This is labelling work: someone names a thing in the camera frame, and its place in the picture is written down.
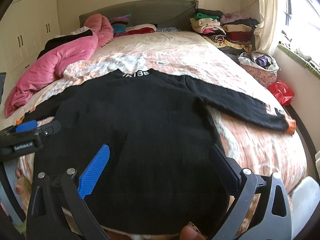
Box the cream wardrobe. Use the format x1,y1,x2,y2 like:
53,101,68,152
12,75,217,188
1,0,61,105

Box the floral basket with clothes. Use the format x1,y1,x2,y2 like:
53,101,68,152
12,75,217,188
238,51,280,88

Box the red plastic bag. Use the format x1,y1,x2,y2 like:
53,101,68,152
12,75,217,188
267,80,295,106

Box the grey-green headboard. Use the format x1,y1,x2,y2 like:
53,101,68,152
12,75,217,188
79,0,199,31

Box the right hand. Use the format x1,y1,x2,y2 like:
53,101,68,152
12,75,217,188
179,222,206,240

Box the red white folded cloth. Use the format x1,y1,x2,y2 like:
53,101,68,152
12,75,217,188
126,23,157,35

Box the stack folded clothes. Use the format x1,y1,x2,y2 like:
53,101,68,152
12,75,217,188
189,12,226,48
220,12,259,48

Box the black sweater with orange patches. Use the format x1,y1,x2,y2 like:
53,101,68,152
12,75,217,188
23,69,296,235

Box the pink comforter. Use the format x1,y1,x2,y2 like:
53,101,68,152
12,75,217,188
4,14,113,118

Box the cream curtain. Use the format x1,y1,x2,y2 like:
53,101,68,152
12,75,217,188
254,0,286,55

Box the right stack folded clothes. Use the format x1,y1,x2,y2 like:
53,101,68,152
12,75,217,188
220,12,259,48

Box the green window sill cover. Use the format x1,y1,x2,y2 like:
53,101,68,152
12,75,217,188
277,44,320,79

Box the left stack folded clothes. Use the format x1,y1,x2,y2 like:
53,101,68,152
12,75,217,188
189,12,226,48

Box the peach white quilted bedspread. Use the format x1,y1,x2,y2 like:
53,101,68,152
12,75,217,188
0,31,308,240

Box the black garment on comforter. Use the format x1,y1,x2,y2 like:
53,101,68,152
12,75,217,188
37,29,93,59

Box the left hand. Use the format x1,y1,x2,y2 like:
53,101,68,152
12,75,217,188
15,167,33,196

